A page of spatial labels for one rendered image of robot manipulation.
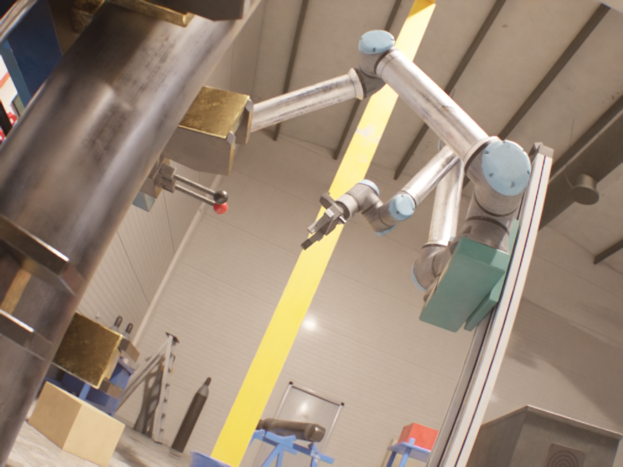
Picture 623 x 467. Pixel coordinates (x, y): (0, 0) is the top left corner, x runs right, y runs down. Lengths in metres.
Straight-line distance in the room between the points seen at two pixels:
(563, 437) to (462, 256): 0.62
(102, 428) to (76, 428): 0.18
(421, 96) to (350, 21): 8.09
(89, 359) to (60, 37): 0.52
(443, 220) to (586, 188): 6.07
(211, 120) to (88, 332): 0.42
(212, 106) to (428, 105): 0.89
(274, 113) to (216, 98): 0.94
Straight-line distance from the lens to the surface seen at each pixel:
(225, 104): 1.07
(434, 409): 12.21
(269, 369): 3.28
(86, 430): 3.41
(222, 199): 1.42
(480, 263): 1.71
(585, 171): 8.59
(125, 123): 0.78
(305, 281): 3.41
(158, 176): 1.47
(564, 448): 1.74
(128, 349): 0.95
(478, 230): 1.77
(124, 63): 0.81
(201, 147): 1.10
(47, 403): 3.62
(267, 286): 11.92
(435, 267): 2.33
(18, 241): 0.55
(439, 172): 2.37
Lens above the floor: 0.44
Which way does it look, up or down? 23 degrees up
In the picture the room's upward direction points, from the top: 24 degrees clockwise
